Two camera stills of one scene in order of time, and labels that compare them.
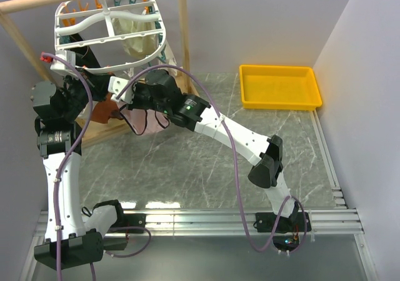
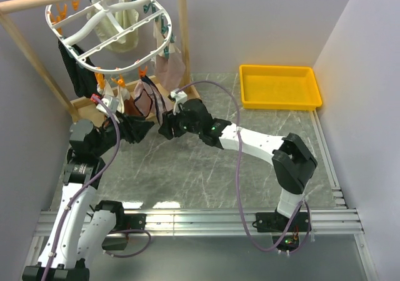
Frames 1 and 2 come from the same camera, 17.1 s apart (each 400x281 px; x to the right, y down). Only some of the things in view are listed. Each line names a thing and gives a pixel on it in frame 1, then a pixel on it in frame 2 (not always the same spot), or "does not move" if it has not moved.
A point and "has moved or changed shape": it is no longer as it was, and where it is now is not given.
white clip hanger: x=118 y=29 does not move
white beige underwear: x=170 y=59 -> x=171 y=47
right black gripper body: x=142 y=100 -> x=187 y=127
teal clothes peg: x=163 y=59 -> x=167 y=52
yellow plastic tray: x=281 y=87 does not move
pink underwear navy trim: x=143 y=121 has moved or changed shape
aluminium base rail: x=175 y=222 does not move
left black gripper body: x=77 y=97 -> x=108 y=137
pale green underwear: x=139 y=46 -> x=105 y=29
